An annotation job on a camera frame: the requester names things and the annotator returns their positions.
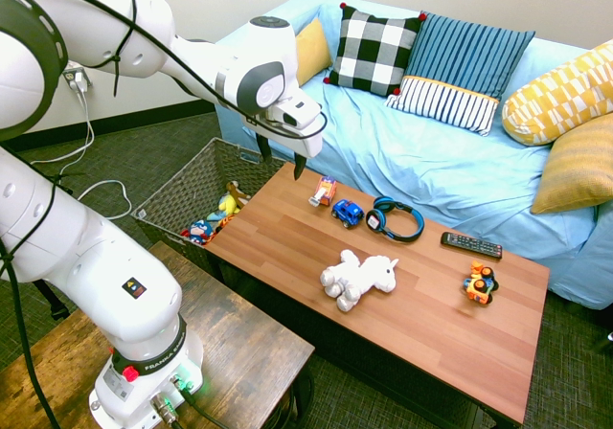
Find yellow white patterned bolster pillow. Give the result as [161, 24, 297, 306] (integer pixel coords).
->
[501, 39, 613, 147]

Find plain yellow pillow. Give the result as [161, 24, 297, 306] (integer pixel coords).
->
[294, 16, 334, 87]

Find wall power outlet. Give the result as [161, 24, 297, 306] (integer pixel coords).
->
[61, 66, 92, 90]

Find small orange white toy box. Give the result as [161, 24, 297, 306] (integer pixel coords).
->
[308, 175, 338, 209]

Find light blue sofa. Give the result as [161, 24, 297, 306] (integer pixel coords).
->
[214, 0, 613, 311]

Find dark rustic wooden stand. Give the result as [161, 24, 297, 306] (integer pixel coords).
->
[0, 240, 316, 429]

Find blue toy car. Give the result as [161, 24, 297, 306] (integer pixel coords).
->
[330, 198, 367, 231]

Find blue black headphones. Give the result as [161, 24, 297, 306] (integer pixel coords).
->
[365, 195, 424, 244]

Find orange toy truck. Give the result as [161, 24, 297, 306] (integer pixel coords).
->
[462, 260, 500, 308]

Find black remote control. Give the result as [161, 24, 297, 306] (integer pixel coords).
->
[440, 231, 504, 261]

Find white stuffed unicorn toy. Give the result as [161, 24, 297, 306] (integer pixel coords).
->
[319, 249, 400, 313]

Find toys inside basket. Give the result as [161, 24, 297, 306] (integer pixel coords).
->
[206, 180, 252, 223]

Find wooden coffee table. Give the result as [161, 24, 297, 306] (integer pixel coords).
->
[205, 161, 551, 429]

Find captain america plush toy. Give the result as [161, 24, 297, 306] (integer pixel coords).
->
[180, 218, 216, 247]

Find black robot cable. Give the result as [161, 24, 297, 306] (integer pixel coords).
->
[0, 0, 329, 429]

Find dark wicker basket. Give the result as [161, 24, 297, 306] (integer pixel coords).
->
[131, 137, 288, 287]

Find yellow striped pillow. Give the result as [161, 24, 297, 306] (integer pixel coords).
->
[530, 113, 613, 215]

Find white navy striped pillow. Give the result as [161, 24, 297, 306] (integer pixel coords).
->
[385, 75, 501, 138]

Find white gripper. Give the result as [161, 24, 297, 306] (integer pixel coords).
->
[255, 87, 324, 182]

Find black white checkered pillow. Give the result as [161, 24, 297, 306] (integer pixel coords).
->
[323, 2, 428, 98]

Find white charger cable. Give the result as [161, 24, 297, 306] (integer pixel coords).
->
[30, 81, 133, 222]

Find blue striped pillow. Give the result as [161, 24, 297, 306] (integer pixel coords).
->
[402, 11, 536, 102]

